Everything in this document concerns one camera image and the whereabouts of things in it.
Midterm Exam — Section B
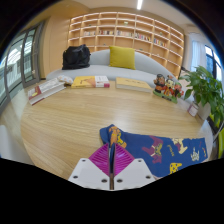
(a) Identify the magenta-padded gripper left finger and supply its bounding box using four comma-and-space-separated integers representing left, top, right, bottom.
68, 142, 112, 191

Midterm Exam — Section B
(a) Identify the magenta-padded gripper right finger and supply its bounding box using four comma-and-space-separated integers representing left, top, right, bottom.
112, 143, 157, 191

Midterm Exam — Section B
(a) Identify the blue cartoon print towel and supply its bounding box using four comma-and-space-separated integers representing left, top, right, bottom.
99, 124, 209, 179

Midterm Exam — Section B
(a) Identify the small white jar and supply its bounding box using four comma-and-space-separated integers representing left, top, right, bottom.
187, 102, 200, 118

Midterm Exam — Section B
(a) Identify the colourful figurine group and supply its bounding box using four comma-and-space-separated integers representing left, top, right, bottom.
152, 73, 184, 104

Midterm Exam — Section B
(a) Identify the small patterned pouch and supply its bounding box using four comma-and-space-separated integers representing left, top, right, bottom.
57, 74, 74, 85

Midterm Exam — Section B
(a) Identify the light grey curved sofa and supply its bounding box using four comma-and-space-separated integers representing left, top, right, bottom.
45, 49, 183, 88

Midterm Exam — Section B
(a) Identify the green potted plant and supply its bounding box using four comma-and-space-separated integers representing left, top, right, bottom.
179, 65, 224, 128

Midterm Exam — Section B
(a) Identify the yellow cushion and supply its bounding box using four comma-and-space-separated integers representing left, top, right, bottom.
108, 45, 137, 70

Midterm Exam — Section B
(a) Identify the black bag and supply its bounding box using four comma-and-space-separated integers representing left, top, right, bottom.
61, 44, 92, 71

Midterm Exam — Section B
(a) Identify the grey framed glass door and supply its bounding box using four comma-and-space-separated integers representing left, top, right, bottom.
0, 21, 46, 111

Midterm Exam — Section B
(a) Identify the white sheer curtain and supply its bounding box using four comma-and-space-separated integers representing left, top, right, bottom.
189, 40, 208, 73

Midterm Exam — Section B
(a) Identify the dark framed window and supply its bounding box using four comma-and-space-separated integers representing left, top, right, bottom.
203, 44, 224, 83

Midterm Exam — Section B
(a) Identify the wooden wall shelf unit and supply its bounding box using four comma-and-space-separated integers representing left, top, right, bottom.
67, 11, 185, 78

